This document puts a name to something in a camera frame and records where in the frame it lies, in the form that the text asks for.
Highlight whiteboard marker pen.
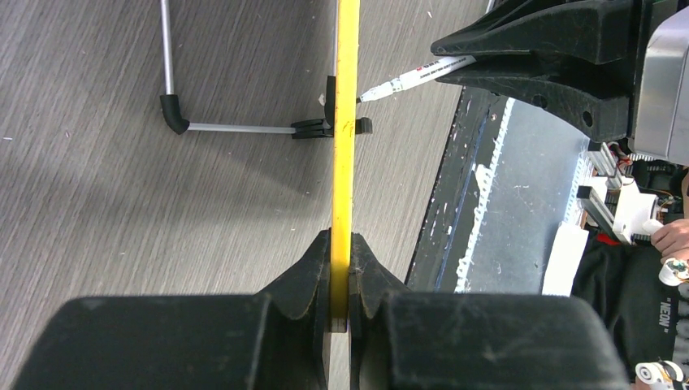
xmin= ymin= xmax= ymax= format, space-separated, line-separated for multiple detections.
xmin=357 ymin=55 xmax=476 ymax=103

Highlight wire whiteboard stand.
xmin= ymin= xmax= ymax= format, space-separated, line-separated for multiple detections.
xmin=159 ymin=1 xmax=342 ymax=140

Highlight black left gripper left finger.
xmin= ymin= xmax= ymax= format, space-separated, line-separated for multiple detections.
xmin=253 ymin=230 xmax=331 ymax=389

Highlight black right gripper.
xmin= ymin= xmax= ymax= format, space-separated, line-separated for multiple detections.
xmin=431 ymin=0 xmax=688 ymax=165

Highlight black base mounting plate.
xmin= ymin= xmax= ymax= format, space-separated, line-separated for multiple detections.
xmin=405 ymin=88 xmax=511 ymax=293

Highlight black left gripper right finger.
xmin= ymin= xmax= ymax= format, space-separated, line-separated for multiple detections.
xmin=349 ymin=233 xmax=415 ymax=389

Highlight aluminium frame rail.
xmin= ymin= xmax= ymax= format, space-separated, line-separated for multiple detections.
xmin=562 ymin=141 xmax=657 ymax=245

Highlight operator hand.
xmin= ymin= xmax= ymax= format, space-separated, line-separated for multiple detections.
xmin=651 ymin=219 xmax=689 ymax=264

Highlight yellow framed whiteboard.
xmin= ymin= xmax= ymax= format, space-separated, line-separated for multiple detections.
xmin=330 ymin=0 xmax=360 ymax=333

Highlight black operator shirt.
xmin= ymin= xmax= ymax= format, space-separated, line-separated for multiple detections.
xmin=571 ymin=233 xmax=688 ymax=379

